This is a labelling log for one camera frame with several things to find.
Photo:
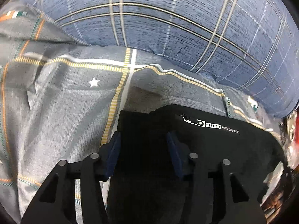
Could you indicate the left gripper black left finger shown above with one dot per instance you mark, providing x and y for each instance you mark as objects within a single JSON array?
[{"x": 54, "y": 202}]

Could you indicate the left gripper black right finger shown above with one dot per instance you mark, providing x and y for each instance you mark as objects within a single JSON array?
[{"x": 225, "y": 174}]

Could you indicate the black pants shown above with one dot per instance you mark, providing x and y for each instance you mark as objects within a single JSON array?
[{"x": 144, "y": 187}]

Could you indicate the clutter pile beside bed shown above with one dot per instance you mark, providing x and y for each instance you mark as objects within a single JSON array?
[{"x": 280, "y": 203}]

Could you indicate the grey star patterned bedsheet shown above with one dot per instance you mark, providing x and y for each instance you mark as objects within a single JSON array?
[{"x": 61, "y": 100}]

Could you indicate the blue plaid pillow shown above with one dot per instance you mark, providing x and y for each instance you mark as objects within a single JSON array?
[{"x": 249, "y": 45}]

